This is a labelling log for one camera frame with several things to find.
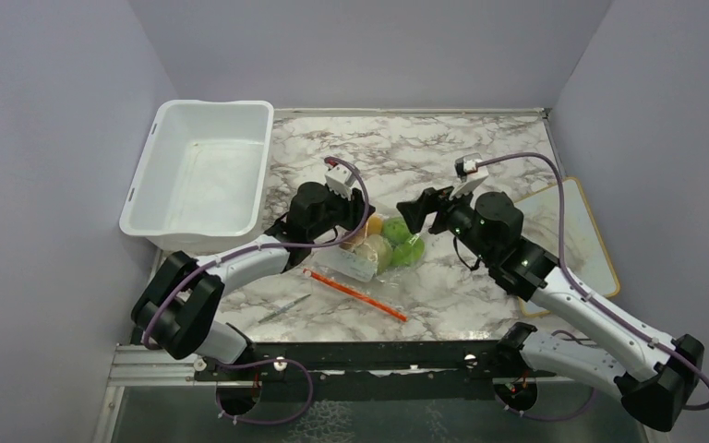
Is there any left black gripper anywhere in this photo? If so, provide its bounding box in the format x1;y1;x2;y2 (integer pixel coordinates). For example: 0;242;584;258
308;184;376;241

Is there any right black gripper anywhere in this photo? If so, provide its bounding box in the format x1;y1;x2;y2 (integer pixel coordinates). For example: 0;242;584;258
398;179;495;264

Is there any orange wrinkled fruit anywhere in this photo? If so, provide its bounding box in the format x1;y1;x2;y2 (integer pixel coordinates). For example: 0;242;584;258
363;214;384;237

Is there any green cabbage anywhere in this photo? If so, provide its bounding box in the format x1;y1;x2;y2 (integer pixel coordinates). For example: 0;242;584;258
353;234;393;275

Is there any green star fruit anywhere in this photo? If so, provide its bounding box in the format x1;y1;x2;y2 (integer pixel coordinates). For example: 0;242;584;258
391;235;426;268

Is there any clear zip bag orange zipper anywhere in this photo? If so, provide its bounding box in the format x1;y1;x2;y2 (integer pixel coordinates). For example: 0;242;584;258
303;211;427;322

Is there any brown round fruit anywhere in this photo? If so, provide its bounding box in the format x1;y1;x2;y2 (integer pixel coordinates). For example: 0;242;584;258
340;230;367;250

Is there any green custard apple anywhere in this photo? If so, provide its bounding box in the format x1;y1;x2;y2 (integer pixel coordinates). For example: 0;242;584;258
381;216;413;245

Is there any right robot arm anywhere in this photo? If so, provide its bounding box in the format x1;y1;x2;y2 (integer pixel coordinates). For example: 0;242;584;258
397;188;704;432

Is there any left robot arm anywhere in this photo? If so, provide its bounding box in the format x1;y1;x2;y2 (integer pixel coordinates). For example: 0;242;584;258
131;182;374;379

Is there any green pen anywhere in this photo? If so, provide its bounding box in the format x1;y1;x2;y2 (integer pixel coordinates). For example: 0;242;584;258
258;293;311;324

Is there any white plastic bin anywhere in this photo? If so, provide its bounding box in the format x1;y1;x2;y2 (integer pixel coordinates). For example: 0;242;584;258
119;100;274;254

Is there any white cutting board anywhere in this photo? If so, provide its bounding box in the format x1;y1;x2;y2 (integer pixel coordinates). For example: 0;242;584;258
515;177;620;298

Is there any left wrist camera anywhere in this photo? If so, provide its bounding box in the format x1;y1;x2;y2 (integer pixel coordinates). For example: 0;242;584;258
325;158;355;200

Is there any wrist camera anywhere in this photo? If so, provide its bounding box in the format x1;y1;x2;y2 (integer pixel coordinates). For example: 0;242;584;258
449;153;488;200
325;158;355;200

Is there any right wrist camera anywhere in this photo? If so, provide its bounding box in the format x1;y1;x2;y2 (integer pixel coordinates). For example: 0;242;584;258
449;153;488;200

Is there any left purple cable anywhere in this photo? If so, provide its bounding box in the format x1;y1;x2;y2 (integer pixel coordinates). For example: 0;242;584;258
141;156;372;351

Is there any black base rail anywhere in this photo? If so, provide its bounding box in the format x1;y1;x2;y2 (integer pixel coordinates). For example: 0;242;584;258
195;340;558;405

